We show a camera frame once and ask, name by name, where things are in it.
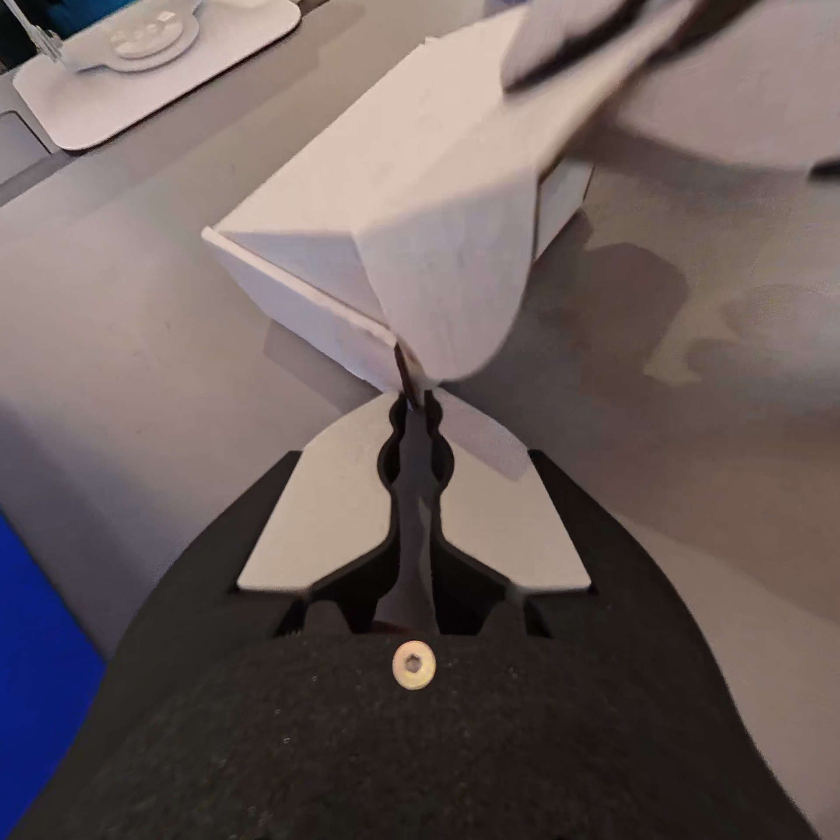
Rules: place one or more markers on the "blue plastic storage bin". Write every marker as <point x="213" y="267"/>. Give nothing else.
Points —
<point x="39" y="656"/>

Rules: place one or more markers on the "white cardboard mailer box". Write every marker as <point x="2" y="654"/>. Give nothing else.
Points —
<point x="394" y="164"/>

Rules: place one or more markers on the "wooden document stand white base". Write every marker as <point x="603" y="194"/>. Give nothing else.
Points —
<point x="164" y="85"/>

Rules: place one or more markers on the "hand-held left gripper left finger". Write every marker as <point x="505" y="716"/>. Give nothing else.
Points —
<point x="328" y="518"/>

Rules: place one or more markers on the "grey closed laptop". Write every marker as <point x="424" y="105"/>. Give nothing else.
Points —
<point x="19" y="144"/>

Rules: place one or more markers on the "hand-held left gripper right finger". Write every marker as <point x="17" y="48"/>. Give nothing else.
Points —
<point x="505" y="518"/>

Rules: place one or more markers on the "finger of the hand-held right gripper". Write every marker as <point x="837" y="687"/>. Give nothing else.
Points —
<point x="754" y="79"/>
<point x="551" y="33"/>

